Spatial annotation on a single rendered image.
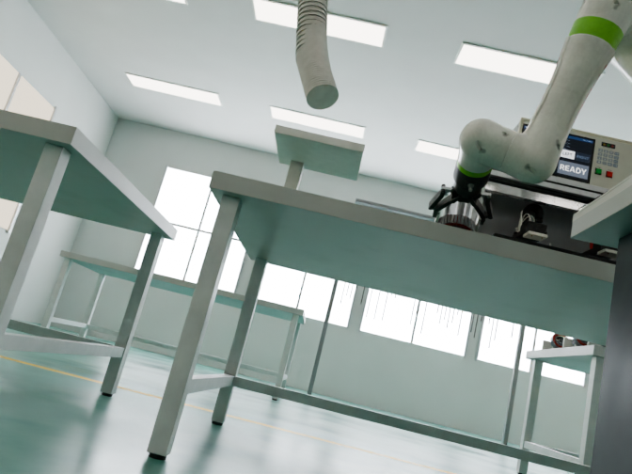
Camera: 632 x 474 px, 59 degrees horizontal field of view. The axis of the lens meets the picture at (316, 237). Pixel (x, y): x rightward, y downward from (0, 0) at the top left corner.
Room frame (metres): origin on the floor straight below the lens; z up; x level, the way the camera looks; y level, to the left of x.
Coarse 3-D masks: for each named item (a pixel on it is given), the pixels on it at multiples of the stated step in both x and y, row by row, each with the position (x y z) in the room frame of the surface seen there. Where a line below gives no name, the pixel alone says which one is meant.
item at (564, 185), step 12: (492, 168) 1.77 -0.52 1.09; (492, 180) 1.91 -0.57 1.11; (504, 180) 1.79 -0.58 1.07; (516, 180) 1.76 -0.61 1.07; (552, 180) 1.76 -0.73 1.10; (564, 180) 1.75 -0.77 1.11; (540, 192) 1.91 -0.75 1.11; (552, 192) 1.79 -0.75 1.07; (564, 192) 1.76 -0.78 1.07; (576, 192) 1.75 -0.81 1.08; (588, 192) 1.75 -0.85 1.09; (600, 192) 1.75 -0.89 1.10
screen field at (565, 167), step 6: (564, 162) 1.78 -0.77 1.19; (570, 162) 1.78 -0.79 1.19; (558, 168) 1.78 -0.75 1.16; (564, 168) 1.78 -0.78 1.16; (570, 168) 1.78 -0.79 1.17; (576, 168) 1.78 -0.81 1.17; (582, 168) 1.78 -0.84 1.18; (588, 168) 1.78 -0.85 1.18; (564, 174) 1.78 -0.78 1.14; (570, 174) 1.78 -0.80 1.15; (576, 174) 1.78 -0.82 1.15; (582, 174) 1.78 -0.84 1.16
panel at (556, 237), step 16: (464, 208) 1.92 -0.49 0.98; (496, 208) 1.91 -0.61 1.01; (512, 208) 1.91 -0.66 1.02; (544, 208) 1.90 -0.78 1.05; (496, 224) 1.91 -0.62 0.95; (512, 224) 1.91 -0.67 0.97; (544, 224) 1.90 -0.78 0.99; (560, 224) 1.90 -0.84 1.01; (544, 240) 1.90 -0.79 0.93; (560, 240) 1.90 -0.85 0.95; (576, 240) 1.90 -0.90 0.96
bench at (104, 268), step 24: (96, 264) 4.69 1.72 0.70; (120, 264) 4.68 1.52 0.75; (96, 288) 5.52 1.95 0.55; (168, 288) 5.23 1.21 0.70; (192, 288) 4.65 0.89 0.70; (48, 312) 4.74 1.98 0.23; (264, 312) 5.26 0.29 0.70; (288, 312) 4.64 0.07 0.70; (288, 336) 4.63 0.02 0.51; (216, 360) 5.45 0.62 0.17; (288, 360) 5.41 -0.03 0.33
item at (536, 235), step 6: (528, 222) 1.70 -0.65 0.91; (534, 222) 1.70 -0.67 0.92; (522, 228) 1.75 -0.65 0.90; (528, 228) 1.70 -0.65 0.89; (534, 228) 1.70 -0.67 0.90; (540, 228) 1.70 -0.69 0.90; (516, 234) 1.78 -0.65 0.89; (522, 234) 1.74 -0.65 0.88; (528, 234) 1.69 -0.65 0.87; (534, 234) 1.68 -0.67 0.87; (540, 234) 1.68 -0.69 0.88; (546, 234) 1.70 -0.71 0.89; (528, 240) 1.78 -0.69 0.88; (534, 240) 1.76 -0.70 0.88; (540, 240) 1.72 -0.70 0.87
